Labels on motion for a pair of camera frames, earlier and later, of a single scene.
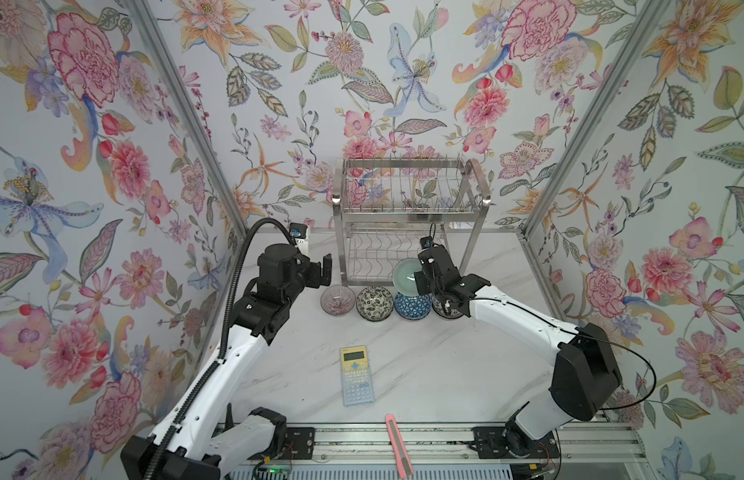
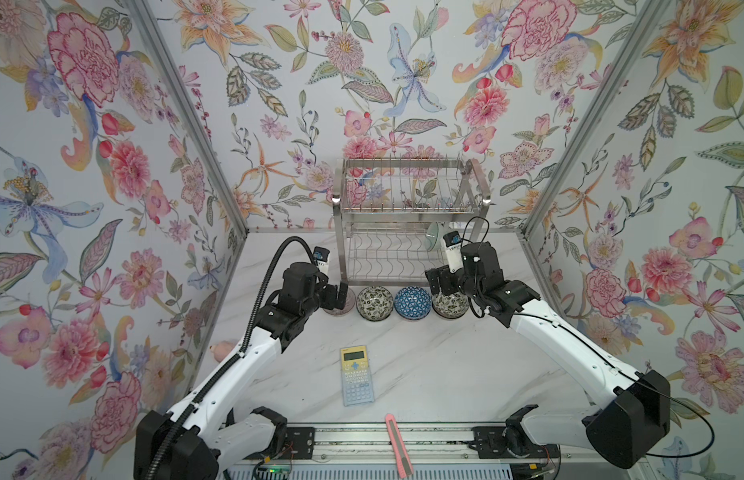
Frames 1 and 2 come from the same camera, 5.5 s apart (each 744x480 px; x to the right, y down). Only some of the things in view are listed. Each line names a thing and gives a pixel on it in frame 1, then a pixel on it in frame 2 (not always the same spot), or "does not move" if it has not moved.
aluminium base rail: (602, 443) does not move
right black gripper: (420, 283) -> (444, 276)
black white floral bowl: (374, 303) does not move
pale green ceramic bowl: (404, 275) -> (431, 235)
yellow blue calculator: (356, 380) does not move
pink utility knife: (403, 460) does not move
